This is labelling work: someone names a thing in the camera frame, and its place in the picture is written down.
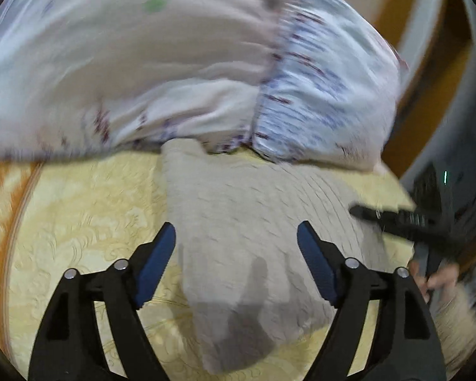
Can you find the yellow patterned bed sheet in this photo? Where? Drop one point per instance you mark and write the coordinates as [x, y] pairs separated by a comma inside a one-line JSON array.
[[83, 206]]

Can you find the person's right hand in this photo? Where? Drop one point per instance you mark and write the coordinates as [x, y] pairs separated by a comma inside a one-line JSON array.
[[436, 281]]

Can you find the person's right forearm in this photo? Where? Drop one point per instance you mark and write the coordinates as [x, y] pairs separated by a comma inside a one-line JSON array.
[[456, 321]]

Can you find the white floral pillow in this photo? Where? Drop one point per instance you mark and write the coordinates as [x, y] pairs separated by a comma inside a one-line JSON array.
[[142, 67]]

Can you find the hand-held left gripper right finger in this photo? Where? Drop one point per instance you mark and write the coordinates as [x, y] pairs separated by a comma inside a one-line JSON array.
[[315, 262]]

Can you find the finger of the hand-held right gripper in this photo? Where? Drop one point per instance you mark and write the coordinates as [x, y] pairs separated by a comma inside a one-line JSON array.
[[380, 216]]

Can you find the beige knit sweater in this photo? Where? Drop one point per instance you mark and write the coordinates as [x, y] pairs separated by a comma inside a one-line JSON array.
[[242, 214]]

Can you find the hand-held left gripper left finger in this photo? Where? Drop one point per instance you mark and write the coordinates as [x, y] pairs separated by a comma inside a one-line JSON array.
[[154, 266]]

